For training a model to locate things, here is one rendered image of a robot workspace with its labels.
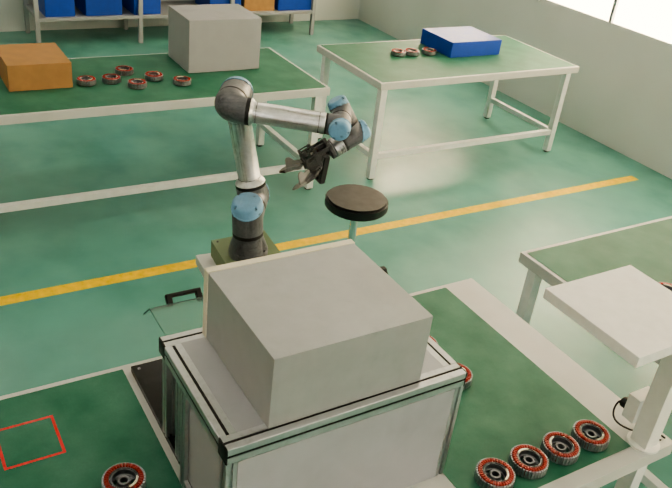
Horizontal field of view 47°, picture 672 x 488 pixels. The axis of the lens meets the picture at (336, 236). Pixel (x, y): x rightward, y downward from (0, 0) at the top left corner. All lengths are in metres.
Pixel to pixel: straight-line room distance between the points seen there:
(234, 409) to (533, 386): 1.19
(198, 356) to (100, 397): 0.53
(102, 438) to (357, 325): 0.87
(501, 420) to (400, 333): 0.76
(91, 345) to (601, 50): 5.04
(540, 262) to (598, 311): 1.15
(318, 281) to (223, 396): 0.37
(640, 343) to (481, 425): 0.57
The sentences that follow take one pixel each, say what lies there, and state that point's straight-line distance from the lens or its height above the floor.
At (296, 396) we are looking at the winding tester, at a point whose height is 1.19.
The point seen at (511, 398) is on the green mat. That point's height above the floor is 0.75.
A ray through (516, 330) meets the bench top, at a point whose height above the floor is 0.75.
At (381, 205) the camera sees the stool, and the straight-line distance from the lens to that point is 4.06.
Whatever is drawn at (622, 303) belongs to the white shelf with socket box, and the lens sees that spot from 2.39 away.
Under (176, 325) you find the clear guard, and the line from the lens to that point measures 2.20.
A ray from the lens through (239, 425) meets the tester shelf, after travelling 1.83.
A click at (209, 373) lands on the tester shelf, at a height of 1.11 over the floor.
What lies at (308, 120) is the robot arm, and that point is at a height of 1.41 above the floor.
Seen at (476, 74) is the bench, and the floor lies 0.75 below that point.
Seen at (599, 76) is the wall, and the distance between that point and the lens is 7.25.
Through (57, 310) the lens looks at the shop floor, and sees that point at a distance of 4.15.
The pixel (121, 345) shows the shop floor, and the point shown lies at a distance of 3.88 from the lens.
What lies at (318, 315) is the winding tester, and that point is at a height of 1.32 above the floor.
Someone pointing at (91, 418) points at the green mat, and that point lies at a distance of 2.40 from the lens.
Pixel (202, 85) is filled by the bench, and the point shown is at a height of 0.75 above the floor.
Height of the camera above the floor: 2.37
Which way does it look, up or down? 29 degrees down
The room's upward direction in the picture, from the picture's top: 7 degrees clockwise
